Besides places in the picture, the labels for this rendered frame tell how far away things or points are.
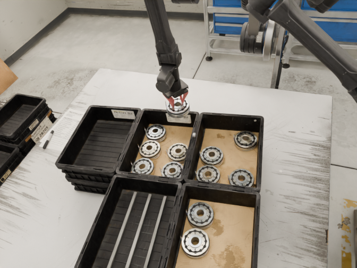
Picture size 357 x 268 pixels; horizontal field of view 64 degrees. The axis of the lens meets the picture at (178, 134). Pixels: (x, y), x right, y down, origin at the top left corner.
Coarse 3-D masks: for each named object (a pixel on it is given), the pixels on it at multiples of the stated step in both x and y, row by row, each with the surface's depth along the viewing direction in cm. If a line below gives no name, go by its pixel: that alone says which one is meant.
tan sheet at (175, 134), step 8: (168, 128) 149; (176, 128) 148; (184, 128) 147; (192, 128) 147; (168, 136) 145; (176, 136) 145; (184, 136) 144; (160, 144) 142; (168, 144) 142; (136, 160) 138; (160, 160) 136; (168, 160) 135; (160, 168) 133
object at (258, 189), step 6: (204, 114) 138; (210, 114) 138; (216, 114) 137; (222, 114) 136; (228, 114) 136; (234, 114) 135; (240, 114) 135; (198, 120) 136; (198, 126) 135; (198, 132) 131; (192, 144) 127; (192, 150) 124; (192, 156) 122; (258, 162) 116; (186, 168) 119; (258, 168) 114; (186, 174) 117; (258, 174) 112; (186, 180) 115; (192, 180) 115; (258, 180) 111; (222, 186) 111; (228, 186) 111; (234, 186) 111; (240, 186) 110; (258, 186) 109
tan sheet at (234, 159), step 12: (216, 132) 143; (228, 132) 142; (204, 144) 139; (216, 144) 138; (228, 144) 137; (228, 156) 132; (240, 156) 131; (252, 156) 130; (228, 168) 128; (240, 168) 127; (252, 168) 126; (228, 180) 124; (240, 180) 123
